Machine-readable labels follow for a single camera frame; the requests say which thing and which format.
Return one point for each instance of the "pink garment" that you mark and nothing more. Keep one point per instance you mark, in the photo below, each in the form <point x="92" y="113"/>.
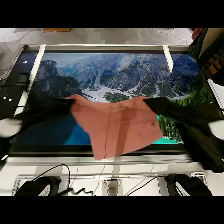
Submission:
<point x="116" y="128"/>

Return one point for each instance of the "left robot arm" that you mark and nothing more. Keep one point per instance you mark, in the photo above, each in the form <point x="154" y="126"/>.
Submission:
<point x="40" y="113"/>

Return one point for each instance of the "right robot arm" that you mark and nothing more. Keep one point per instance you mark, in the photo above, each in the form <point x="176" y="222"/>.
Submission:
<point x="186" y="115"/>

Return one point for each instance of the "silver frame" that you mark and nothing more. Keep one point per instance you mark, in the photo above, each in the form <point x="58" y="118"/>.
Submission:
<point x="110" y="173"/>

